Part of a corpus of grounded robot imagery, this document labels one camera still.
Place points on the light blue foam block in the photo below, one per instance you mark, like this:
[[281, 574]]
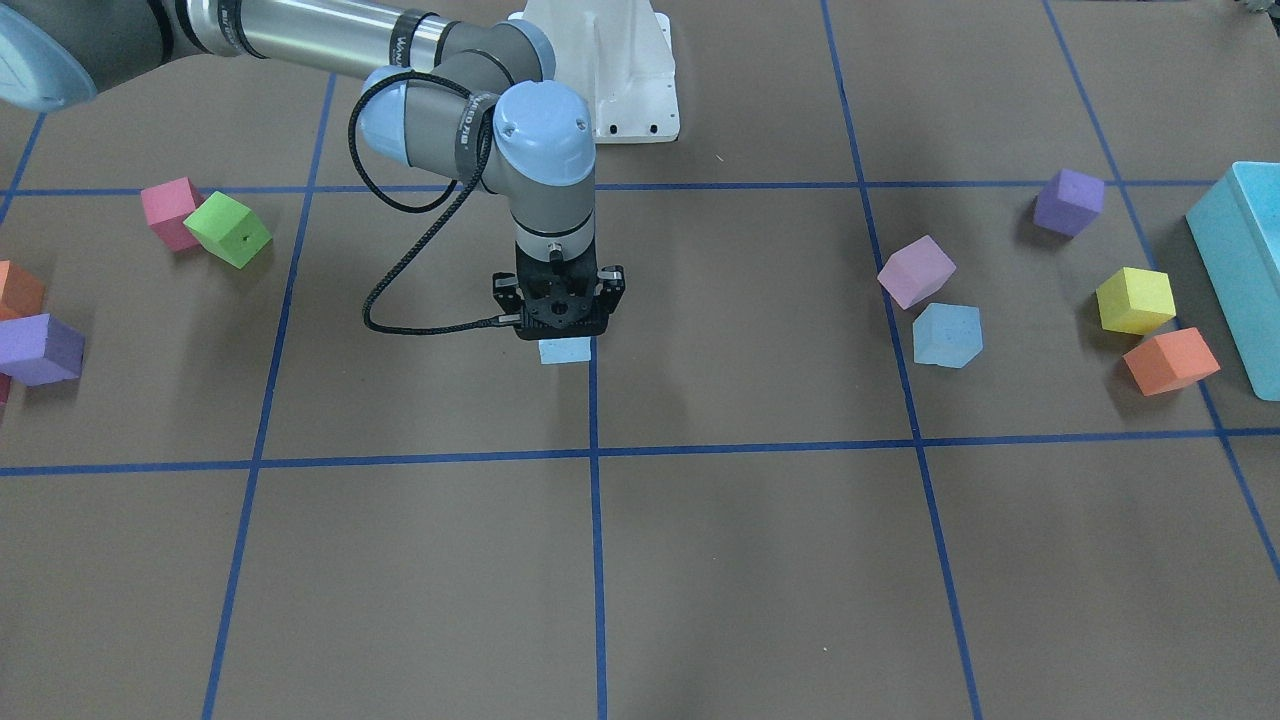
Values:
[[565, 351]]

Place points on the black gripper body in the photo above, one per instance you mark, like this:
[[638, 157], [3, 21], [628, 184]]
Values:
[[505, 292]]

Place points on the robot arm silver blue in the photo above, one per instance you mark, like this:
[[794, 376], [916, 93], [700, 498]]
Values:
[[480, 106]]

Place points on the yellow foam block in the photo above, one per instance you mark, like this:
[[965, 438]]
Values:
[[1135, 301]]

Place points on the red block beside green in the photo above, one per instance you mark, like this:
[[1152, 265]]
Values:
[[167, 206]]

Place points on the orange block near pink tray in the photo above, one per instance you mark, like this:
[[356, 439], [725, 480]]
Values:
[[22, 293]]

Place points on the lilac pink foam block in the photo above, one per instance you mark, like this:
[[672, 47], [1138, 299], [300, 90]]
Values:
[[915, 272]]

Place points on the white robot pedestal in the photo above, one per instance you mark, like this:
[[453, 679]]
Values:
[[618, 56]]

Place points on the purple block near pink tray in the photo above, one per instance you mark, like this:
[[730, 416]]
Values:
[[40, 349]]

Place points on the dark purple block near bin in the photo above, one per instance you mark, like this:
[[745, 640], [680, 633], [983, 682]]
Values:
[[1069, 202]]

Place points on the green foam block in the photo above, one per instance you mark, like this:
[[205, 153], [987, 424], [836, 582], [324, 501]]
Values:
[[228, 229]]

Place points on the orange block near bin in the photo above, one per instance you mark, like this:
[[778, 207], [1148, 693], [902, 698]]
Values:
[[1170, 361]]

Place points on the blue plastic bin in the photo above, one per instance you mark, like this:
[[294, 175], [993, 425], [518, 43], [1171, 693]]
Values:
[[1235, 225]]

